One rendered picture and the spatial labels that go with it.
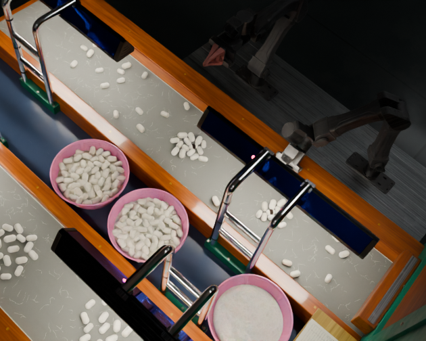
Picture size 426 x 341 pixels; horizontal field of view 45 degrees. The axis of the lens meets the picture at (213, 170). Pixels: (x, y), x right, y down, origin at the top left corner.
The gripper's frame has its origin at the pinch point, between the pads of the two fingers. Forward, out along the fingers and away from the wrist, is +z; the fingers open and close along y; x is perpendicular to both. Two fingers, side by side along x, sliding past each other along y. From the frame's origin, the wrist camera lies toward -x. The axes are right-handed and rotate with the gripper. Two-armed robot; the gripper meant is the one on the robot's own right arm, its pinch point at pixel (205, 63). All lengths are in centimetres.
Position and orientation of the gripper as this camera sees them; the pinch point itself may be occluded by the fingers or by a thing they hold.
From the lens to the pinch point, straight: 171.5
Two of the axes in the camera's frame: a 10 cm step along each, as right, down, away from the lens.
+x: -1.1, 5.0, 8.6
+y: 7.2, 6.3, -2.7
